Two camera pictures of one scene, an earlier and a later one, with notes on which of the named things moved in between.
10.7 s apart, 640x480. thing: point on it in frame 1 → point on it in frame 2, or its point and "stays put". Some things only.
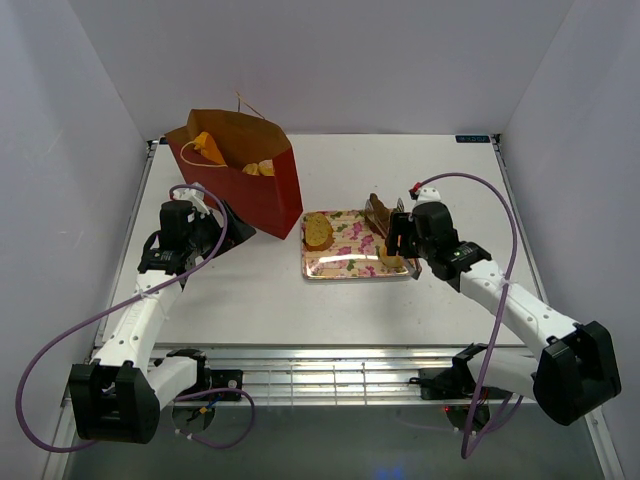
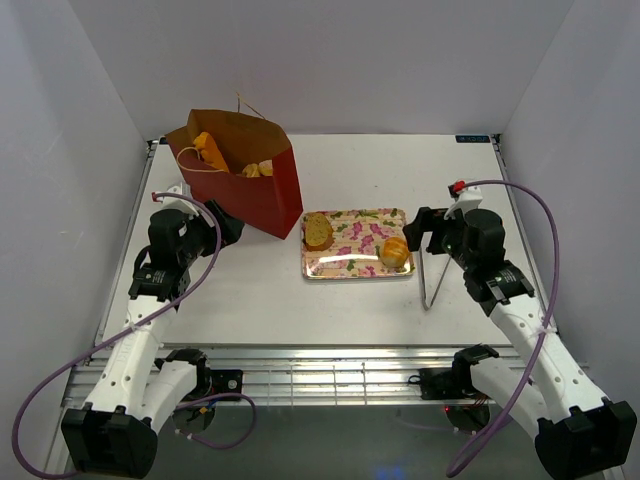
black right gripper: x=400 y=225 → x=426 y=219
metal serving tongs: x=412 y=266 → x=423 y=249
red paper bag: x=239 y=160 stays put
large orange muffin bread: x=251 y=168 stays put
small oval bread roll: x=266 y=168 stays put
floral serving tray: x=350 y=245 stays put
